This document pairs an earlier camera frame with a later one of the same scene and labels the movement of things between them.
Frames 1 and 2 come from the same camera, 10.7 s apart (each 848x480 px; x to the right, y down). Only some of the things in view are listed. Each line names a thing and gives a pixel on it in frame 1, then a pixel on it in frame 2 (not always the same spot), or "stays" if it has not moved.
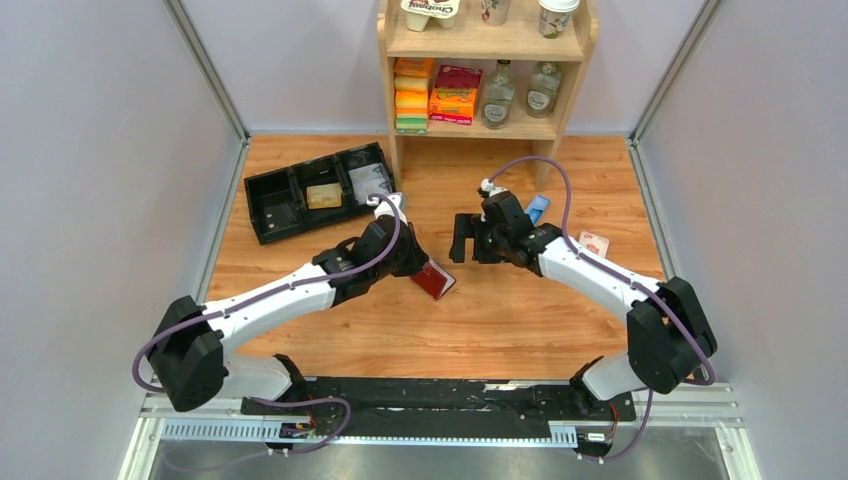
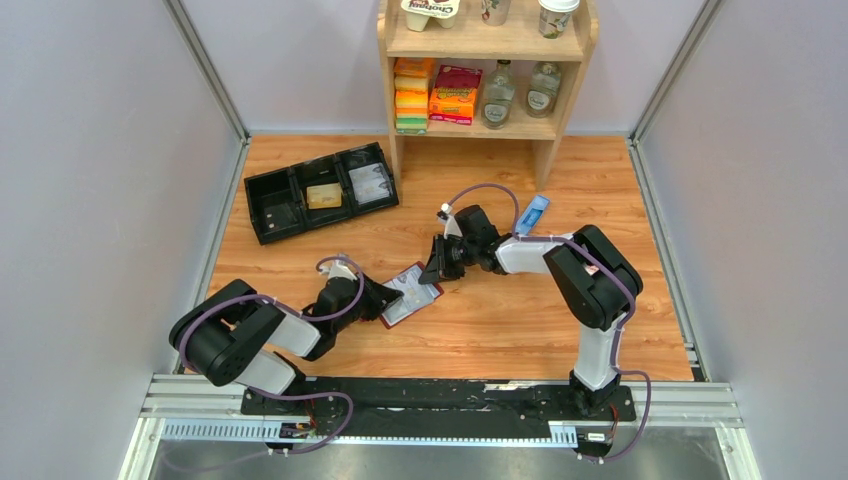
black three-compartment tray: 318,192 stays
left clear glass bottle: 499,96 stays
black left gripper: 417,256 to 381,293
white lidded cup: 555,17 stays
